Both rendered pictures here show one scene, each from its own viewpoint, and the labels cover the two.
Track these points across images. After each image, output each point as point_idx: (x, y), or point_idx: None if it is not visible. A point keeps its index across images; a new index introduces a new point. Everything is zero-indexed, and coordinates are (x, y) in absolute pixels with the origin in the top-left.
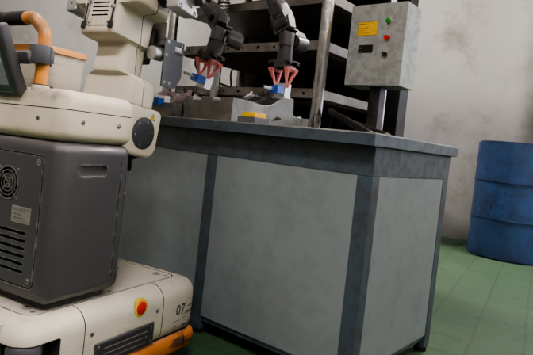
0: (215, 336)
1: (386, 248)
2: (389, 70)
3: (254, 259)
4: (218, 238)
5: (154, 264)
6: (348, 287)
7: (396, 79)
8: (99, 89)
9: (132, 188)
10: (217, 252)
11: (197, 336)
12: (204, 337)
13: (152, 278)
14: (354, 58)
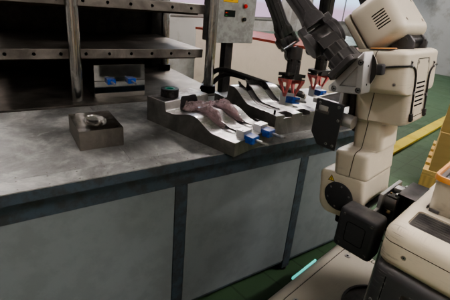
0: (289, 260)
1: None
2: (246, 31)
3: None
4: (305, 207)
5: (248, 256)
6: None
7: (250, 38)
8: (378, 166)
9: (219, 215)
10: (304, 215)
11: (291, 269)
12: (293, 266)
13: (360, 259)
14: (221, 20)
